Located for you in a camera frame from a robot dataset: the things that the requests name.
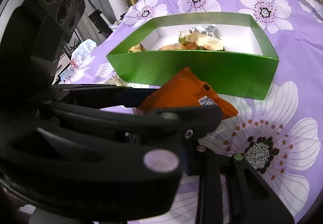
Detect orange snack packet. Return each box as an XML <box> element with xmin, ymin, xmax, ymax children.
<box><xmin>138</xmin><ymin>67</ymin><xmax>238</xmax><ymax>120</ymax></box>

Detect beige cracker packet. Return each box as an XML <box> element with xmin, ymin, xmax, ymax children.
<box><xmin>178</xmin><ymin>31</ymin><xmax>224</xmax><ymax>51</ymax></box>

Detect white grey snack packet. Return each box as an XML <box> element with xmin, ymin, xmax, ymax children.
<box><xmin>189</xmin><ymin>24</ymin><xmax>217</xmax><ymax>38</ymax></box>

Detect purple floral tablecloth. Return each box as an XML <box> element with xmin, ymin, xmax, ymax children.
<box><xmin>61</xmin><ymin>0</ymin><xmax>322</xmax><ymax>221</ymax></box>

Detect white plastic bag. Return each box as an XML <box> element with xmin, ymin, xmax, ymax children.
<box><xmin>60</xmin><ymin>39</ymin><xmax>97</xmax><ymax>84</ymax></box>

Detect yellow snack packet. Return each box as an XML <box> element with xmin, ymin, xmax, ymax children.
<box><xmin>129</xmin><ymin>43</ymin><xmax>146</xmax><ymax>53</ymax></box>

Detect black floor stand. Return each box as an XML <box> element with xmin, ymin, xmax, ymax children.
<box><xmin>87</xmin><ymin>0</ymin><xmax>113</xmax><ymax>38</ymax></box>

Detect green cardboard box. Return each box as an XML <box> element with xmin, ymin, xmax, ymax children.
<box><xmin>107</xmin><ymin>12</ymin><xmax>279</xmax><ymax>100</ymax></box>

